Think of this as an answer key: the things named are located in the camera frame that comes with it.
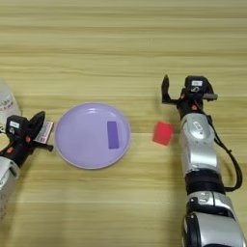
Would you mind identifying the round lilac plate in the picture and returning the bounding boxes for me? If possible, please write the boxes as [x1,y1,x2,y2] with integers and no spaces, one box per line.
[54,102,132,171]

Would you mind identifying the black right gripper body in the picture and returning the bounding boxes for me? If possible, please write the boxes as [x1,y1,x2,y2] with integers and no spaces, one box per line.
[177,92,207,121]

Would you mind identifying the flat purple rectangular block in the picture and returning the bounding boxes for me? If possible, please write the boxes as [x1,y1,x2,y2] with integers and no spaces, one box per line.
[106,121,121,151]

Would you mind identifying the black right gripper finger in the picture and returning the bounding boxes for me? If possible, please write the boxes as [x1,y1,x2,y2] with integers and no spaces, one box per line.
[161,73,178,105]
[203,92,219,102]

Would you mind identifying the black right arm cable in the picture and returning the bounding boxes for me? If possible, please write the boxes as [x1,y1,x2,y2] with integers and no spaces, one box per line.
[206,115,243,191]

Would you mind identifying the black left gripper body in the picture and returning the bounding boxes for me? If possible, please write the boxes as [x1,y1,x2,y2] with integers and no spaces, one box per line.
[0,135,37,169]

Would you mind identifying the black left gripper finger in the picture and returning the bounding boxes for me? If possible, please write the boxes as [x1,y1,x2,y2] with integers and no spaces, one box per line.
[28,110,46,139]
[32,142,54,152]

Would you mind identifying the red cube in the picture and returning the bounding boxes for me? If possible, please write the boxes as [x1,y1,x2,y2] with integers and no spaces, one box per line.
[151,121,175,147]

